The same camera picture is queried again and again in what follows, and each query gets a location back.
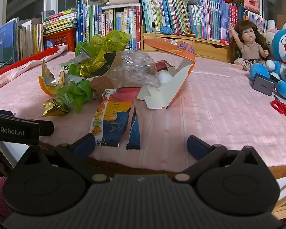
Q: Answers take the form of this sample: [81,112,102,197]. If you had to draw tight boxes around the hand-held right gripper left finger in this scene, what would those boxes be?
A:
[13,134,110,184]

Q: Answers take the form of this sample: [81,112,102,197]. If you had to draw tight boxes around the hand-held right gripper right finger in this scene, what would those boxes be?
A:
[173,135,271,184]

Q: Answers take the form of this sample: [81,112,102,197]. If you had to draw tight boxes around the macaron print cookie wrapper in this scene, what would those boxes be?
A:
[92,87,141,148]

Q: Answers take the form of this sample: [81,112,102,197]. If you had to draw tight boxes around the small green foil wrapper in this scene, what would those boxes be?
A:
[57,78,94,113]

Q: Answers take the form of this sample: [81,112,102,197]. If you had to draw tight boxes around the dark blue wrapper strip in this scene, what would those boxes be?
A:
[125,105,141,150]

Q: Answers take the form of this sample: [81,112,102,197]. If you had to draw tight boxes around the brown paper wrapper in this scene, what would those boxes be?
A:
[89,76,115,96]

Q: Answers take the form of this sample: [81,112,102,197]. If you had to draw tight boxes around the silver gold torn wrapper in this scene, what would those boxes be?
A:
[41,59,58,87]

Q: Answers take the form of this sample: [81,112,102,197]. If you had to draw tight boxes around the orange white cardboard box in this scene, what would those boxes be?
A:
[137,38,196,110]

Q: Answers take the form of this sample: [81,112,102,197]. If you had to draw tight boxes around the white tissue ball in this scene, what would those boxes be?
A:
[158,72,173,84]

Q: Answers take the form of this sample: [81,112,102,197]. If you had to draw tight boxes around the dark red wrapper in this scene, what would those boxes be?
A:
[155,61,175,73]

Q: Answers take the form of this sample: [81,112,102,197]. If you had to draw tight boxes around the clear plastic bag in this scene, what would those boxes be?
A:
[107,50,161,89]

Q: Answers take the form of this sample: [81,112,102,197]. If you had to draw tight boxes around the large green gold foil wrapper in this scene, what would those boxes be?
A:
[67,30,132,78]

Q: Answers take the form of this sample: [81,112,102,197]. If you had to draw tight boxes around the row of worn pale books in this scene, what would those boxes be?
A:
[0,17,44,65]

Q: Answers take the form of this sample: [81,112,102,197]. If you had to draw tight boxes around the stack of green yellow books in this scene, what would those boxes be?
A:
[42,8,78,36]

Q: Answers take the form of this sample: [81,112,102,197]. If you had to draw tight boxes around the row of blue white books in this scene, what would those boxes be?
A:
[77,0,143,51]

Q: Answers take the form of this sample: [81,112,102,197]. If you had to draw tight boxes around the row of colourful slim books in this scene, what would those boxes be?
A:
[140,0,244,41]

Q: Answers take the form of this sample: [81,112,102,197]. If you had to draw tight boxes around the row of thin pastel books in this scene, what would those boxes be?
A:
[243,10,268,34]

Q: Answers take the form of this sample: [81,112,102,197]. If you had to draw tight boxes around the pink tablecloth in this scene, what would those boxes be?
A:
[0,50,286,172]

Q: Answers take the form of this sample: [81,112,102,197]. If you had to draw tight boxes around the orange peel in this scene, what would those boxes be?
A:
[38,71,65,97]

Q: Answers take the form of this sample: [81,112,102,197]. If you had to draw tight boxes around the pink rolled cloth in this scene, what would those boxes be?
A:
[0,44,68,93]

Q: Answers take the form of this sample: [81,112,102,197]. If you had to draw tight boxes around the wooden table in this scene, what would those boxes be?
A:
[86,156,286,180]

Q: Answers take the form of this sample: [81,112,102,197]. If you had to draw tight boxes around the grey box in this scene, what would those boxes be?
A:
[252,74,275,96]

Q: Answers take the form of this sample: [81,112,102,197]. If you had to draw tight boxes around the red scissors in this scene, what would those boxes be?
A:
[271,95,286,118]

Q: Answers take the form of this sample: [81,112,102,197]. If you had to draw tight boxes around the wooden drawer organizer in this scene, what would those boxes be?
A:
[140,26,232,62]

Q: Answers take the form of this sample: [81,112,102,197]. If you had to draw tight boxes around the red plastic crate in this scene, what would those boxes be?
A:
[43,28,77,52]

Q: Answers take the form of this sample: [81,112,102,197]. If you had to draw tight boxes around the brown haired doll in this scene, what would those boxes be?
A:
[229,20,270,71]

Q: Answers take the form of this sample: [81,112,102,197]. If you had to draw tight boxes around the blue yarn ball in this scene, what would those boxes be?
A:
[159,25,174,35]

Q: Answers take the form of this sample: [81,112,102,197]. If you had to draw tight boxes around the pink white rabbit plush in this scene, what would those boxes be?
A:
[263,19,286,61]

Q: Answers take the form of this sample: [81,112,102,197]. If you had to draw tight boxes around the brown paper roll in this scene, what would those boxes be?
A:
[101,0,141,10]

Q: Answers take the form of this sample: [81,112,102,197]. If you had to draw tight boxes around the brown cardboard box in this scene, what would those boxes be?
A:
[276,14,286,32]

